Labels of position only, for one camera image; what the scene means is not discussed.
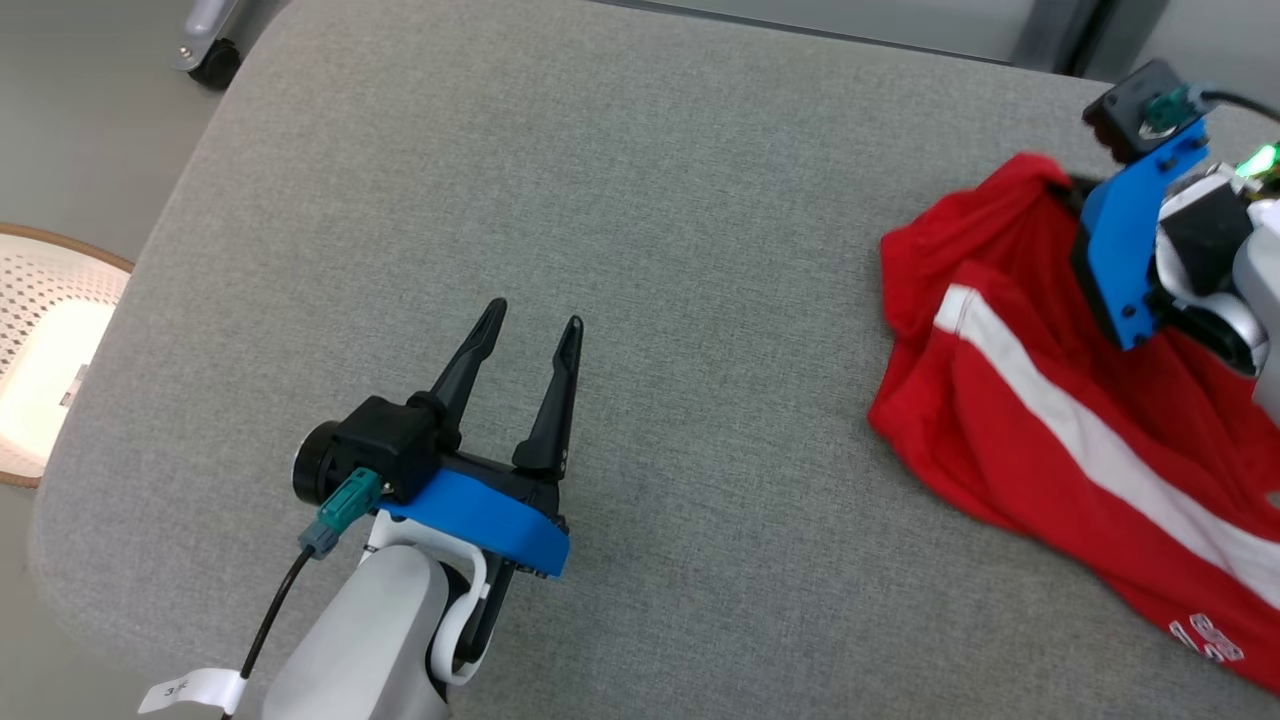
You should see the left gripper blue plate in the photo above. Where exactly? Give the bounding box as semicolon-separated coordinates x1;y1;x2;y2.
378;298;585;663

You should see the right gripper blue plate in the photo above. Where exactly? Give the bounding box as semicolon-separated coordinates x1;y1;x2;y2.
1062;118;1254;351

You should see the red jersey with striped trim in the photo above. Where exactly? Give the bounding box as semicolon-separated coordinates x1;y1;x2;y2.
866;152;1280;694

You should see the grey leg with black caster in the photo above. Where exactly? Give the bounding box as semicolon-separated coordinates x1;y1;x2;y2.
170;0;243;89

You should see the white perforated laundry basket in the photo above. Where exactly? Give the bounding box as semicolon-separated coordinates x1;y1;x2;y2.
0;223;136;488

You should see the black left cable teal plug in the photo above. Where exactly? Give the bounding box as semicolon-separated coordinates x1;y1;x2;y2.
220;467;385;720

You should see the white tag on left cable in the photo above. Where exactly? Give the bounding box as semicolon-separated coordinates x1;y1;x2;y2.
138;668;247;715

